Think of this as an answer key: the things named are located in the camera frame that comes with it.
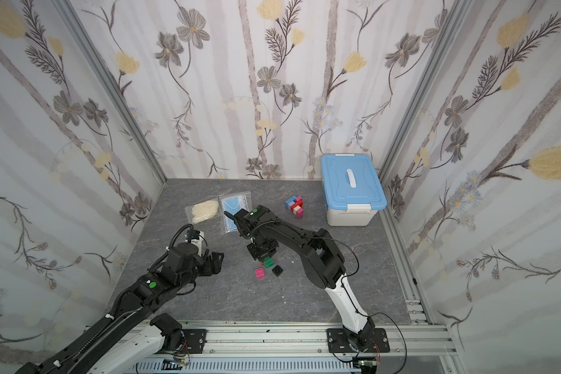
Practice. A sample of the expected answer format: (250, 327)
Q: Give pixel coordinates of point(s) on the blue lego brick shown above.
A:
(288, 202)

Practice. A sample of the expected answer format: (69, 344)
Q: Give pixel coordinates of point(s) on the green lego brick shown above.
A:
(268, 262)

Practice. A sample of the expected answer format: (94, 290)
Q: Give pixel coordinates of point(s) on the pink lego brick bottom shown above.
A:
(260, 273)

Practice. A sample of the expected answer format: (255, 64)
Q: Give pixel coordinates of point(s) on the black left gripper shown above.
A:
(214, 262)

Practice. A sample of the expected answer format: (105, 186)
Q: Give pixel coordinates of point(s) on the red lego brick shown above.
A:
(297, 205)

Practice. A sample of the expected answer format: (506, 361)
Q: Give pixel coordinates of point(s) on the bagged cream gloves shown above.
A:
(203, 211)

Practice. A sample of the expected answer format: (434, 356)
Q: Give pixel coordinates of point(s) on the black lego brick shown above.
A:
(277, 270)

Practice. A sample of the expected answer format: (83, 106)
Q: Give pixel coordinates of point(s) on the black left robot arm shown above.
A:
(182, 263)

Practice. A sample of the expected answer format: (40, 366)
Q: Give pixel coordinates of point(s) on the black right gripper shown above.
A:
(262, 250)

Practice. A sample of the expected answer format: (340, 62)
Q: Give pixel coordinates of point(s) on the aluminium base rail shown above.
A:
(234, 347)

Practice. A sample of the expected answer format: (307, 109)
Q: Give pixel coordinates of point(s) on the bagged blue face mask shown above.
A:
(233, 203)

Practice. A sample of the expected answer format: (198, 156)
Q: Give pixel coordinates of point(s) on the blue lid storage box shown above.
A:
(352, 190)

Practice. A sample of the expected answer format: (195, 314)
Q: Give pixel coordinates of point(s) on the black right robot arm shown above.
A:
(262, 221)

